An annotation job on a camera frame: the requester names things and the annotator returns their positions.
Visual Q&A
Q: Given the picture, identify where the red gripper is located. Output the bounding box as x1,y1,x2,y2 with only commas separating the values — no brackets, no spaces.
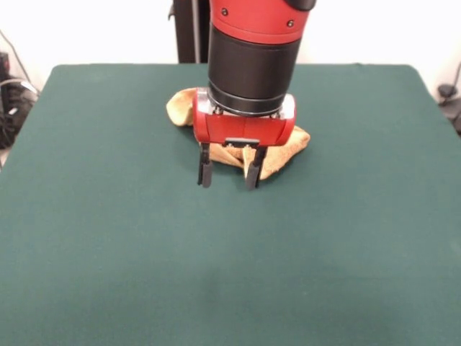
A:
192,87,297,192

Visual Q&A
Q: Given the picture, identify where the tan terry towel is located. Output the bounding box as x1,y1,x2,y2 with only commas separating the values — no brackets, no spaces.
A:
165,88,312,181

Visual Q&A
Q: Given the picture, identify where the dark green table cloth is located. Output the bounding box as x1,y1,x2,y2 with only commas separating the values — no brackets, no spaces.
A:
0,63,461,346

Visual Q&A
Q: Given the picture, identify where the black cable bundle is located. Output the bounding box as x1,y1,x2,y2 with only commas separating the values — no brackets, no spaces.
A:
441,97,461,136

